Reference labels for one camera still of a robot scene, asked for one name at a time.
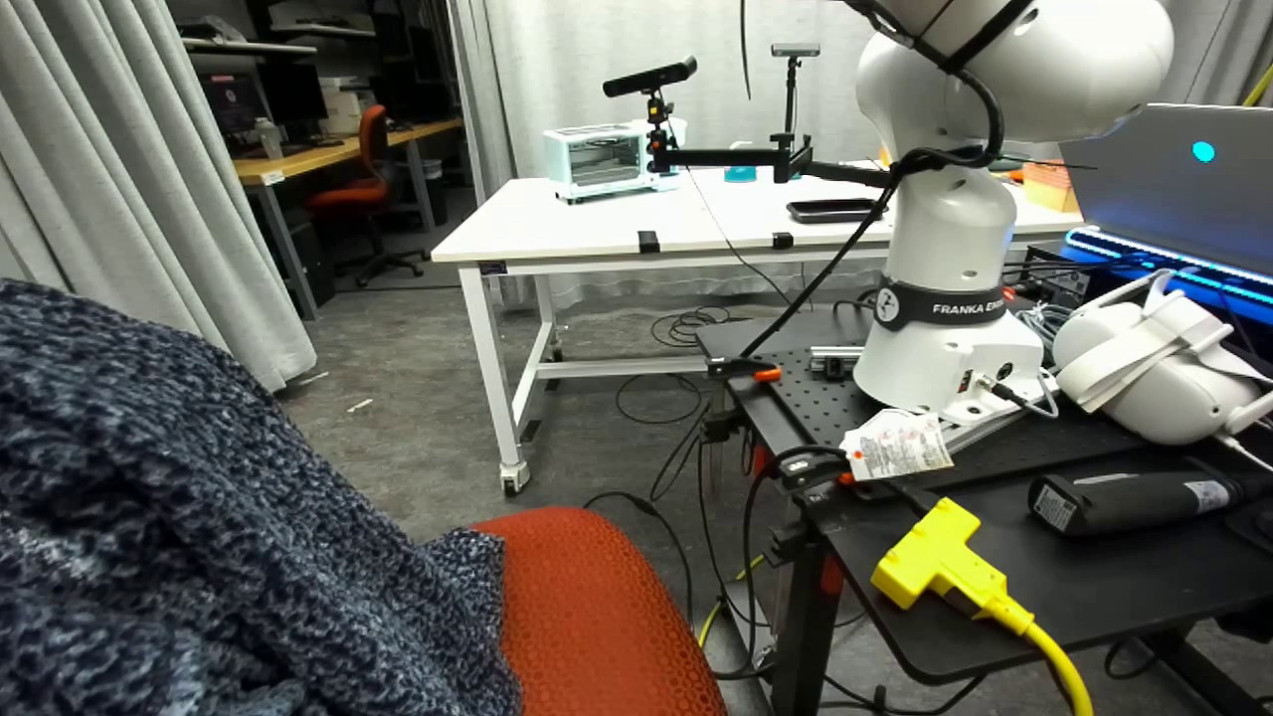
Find orange black clamp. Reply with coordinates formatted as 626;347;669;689
716;355;787;395

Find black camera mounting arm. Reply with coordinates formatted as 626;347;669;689
642;93;908;192

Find yellow triple outlet cord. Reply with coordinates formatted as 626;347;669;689
868;492;1096;716

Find white VR headset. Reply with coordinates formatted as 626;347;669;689
1050;268;1273;449

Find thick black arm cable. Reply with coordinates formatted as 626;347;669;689
718;0;1041;388

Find orange office chair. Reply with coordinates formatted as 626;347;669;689
307;101;443;277

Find white teal toy appliance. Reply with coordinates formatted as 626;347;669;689
541;123;655;208

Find wooden background desk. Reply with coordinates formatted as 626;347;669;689
226;110;468;327

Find black floor cable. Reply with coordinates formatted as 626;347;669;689
577;485;703;627
614;370;709;430

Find grey topped black stand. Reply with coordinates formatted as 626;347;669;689
764;40;825;186

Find blue plastic case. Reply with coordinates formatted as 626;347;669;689
1058;221;1273;333

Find silver laptop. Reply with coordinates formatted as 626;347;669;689
1058;101;1273;292

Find black flat tablet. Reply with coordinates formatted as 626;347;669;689
785;192;888;228

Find white sheer curtain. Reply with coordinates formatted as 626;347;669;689
443;0;921;208

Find white work table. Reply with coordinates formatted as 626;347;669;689
425;159;1087;498

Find black stereo camera bar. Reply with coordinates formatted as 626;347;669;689
599;53;703;103

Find blue speckled knit cloth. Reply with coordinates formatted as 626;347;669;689
0;277;521;716

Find dark storage shelf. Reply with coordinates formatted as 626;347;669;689
165;0;456;144

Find black handheld device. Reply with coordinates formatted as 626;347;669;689
1027;463;1253;541

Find grey curtain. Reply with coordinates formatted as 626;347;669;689
0;0;323;398

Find orange upholstered chair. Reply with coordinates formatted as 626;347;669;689
468;501;733;716

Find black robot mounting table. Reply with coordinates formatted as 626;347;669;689
693;313;1273;716

